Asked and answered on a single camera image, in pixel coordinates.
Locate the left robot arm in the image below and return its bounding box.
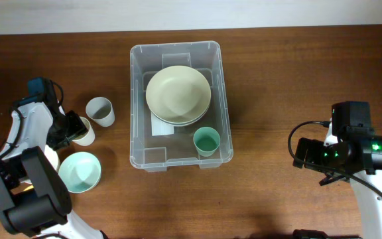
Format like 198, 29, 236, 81
0, 77, 106, 238

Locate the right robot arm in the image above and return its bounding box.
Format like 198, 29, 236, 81
289, 101, 382, 238

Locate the grey cup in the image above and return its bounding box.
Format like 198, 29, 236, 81
86, 97, 115, 127

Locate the green cup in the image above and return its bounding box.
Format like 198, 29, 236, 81
193, 127, 220, 157

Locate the white paper in bin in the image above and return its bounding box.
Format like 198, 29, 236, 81
151, 114, 174, 136

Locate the clear plastic storage bin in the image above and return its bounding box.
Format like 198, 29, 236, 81
130, 41, 233, 172

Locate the mint green bowl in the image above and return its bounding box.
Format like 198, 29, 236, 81
58, 152, 101, 194

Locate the cream plate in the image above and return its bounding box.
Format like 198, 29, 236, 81
146, 66, 212, 125

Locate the white cup under arm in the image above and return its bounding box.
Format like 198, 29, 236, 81
44, 145, 60, 172

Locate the cream cup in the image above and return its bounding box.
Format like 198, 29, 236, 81
73, 116, 96, 147

